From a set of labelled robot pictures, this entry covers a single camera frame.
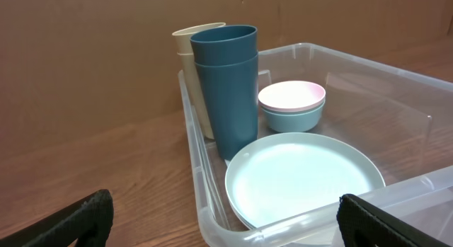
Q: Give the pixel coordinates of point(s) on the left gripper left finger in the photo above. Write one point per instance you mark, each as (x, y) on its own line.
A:
(86, 222)

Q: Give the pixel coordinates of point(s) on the clear plastic storage bin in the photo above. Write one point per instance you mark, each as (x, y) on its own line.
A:
(400, 120)

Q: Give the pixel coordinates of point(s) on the light blue bowl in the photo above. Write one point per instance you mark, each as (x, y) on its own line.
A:
(293, 122)

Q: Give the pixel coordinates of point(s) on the grey plate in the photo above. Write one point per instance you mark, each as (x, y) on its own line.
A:
(283, 175)

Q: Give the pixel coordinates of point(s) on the beige cup front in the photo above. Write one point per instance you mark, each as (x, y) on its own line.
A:
(195, 92)

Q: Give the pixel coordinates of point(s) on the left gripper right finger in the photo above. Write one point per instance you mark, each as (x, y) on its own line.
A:
(361, 224)

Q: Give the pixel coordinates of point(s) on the dark blue cup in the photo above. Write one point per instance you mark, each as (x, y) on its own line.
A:
(225, 45)
(231, 98)

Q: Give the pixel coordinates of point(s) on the beige cup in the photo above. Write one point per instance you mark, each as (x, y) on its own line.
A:
(182, 37)
(195, 92)

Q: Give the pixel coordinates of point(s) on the pink bowl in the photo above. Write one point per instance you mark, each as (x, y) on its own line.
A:
(292, 96)

